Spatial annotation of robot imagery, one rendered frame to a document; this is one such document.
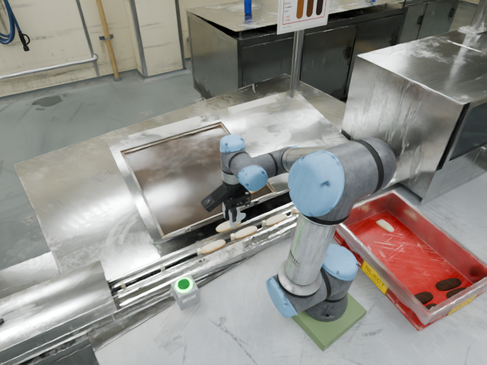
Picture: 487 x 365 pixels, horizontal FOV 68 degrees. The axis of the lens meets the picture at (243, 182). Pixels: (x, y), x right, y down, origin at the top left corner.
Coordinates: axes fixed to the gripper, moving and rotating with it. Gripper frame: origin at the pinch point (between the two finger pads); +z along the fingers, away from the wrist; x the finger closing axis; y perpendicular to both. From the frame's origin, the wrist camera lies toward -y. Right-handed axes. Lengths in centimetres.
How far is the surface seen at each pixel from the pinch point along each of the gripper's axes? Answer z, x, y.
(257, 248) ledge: 8.5, -9.6, 6.8
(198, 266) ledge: 7.8, -7.1, -15.9
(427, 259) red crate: 11, -43, 59
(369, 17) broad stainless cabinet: 3, 167, 232
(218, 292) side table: 11.9, -17.3, -13.3
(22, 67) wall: 65, 368, -63
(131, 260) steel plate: 12.2, 10.8, -35.1
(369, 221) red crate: 11, -18, 55
